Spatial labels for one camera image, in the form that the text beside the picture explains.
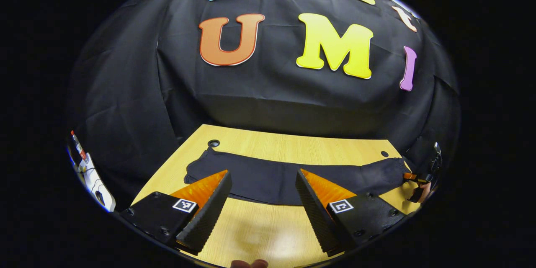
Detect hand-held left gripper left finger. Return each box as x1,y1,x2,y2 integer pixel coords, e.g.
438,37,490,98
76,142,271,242
120,170,233,256

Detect black backdrop cloth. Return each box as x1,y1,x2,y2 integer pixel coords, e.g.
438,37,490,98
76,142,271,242
67,0,461,212

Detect red and white tool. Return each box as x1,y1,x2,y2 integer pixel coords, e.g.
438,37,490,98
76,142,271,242
70,130,88,161

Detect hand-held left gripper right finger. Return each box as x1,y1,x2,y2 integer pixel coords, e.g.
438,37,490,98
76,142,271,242
295,169,407,258

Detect black jeans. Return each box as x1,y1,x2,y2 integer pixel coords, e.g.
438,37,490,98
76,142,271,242
184,147,413,206

